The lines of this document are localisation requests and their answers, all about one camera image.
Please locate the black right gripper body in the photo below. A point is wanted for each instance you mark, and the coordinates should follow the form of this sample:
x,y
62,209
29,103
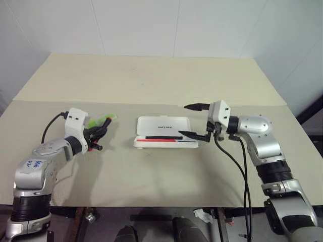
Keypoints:
x,y
213,129

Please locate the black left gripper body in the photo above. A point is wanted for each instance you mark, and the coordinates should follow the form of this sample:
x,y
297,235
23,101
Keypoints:
x,y
88,140

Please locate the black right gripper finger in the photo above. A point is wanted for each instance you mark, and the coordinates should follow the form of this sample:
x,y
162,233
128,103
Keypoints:
x,y
196,106
194,135

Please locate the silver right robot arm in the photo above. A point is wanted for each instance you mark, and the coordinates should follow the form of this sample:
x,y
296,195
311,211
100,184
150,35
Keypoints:
x,y
267,151

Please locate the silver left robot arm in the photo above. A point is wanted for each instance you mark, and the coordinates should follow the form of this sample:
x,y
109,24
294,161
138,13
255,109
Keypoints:
x,y
38,166

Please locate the thin blue marker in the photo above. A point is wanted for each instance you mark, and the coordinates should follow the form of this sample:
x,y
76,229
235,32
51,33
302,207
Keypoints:
x,y
186,141

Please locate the green translucent marker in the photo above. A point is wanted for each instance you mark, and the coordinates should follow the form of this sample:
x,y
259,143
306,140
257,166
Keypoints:
x,y
97,121

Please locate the white open pencil case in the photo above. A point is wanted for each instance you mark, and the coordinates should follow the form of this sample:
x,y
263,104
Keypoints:
x,y
164,128

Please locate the thin red marker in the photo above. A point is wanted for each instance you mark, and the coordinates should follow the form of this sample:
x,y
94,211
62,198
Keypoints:
x,y
156,140

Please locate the rusty table leg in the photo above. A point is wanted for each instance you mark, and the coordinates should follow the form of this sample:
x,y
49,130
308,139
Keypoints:
x,y
222,224
80,224

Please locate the white crumpled cloth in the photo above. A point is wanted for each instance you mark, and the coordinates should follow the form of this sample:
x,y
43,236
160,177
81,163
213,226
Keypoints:
x,y
203,214

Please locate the dark rounded shape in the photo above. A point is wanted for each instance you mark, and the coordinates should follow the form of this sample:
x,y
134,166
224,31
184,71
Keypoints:
x,y
127,234
188,230

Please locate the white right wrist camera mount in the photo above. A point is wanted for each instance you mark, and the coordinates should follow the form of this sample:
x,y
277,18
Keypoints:
x,y
220,114

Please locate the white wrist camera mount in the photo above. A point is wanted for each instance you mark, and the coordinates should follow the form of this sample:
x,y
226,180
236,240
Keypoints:
x,y
75,121
220,114

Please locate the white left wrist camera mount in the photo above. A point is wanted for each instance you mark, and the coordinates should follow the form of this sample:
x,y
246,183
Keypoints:
x,y
75,121

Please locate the black metal frame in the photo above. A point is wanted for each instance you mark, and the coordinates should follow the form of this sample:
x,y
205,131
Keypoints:
x,y
311,118

